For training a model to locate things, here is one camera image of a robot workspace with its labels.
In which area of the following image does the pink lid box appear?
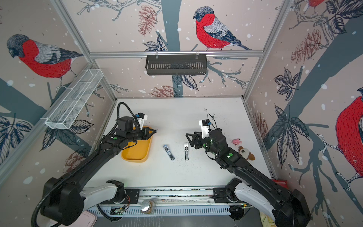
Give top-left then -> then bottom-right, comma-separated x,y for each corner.
74,211 -> 97,227

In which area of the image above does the white mini stapler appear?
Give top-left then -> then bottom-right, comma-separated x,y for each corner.
184,143 -> 189,161

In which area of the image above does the blue mini stapler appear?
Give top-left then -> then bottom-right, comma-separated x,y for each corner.
163,145 -> 175,161

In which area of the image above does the white wire mesh shelf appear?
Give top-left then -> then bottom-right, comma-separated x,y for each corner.
45,69 -> 104,129

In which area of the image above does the black wall basket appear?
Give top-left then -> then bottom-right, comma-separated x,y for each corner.
145,54 -> 208,76

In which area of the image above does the brown plush dog toy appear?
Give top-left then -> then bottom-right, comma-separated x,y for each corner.
238,146 -> 255,161

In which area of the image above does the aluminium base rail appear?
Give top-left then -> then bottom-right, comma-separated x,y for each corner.
85,185 -> 259,218

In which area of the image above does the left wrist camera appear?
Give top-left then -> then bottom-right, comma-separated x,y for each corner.
135,113 -> 147,128

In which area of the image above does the cassava chips bag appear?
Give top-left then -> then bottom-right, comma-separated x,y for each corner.
260,212 -> 276,227

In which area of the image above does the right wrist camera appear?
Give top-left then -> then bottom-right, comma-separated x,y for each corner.
199,119 -> 211,139

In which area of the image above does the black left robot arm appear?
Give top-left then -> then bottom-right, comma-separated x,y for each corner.
31,113 -> 156,227

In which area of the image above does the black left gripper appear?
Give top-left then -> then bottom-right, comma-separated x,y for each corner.
127,126 -> 157,142

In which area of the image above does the silver round knob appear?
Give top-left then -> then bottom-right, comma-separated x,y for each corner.
140,200 -> 154,214

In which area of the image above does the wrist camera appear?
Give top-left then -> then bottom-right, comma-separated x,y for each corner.
135,113 -> 147,128
199,119 -> 211,139

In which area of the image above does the pink pig toy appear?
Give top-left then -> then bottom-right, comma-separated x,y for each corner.
232,138 -> 242,146

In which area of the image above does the yellow plastic tray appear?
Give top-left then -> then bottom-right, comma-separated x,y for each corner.
122,138 -> 152,163

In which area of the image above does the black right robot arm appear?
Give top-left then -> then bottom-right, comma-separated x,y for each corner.
186,128 -> 312,227

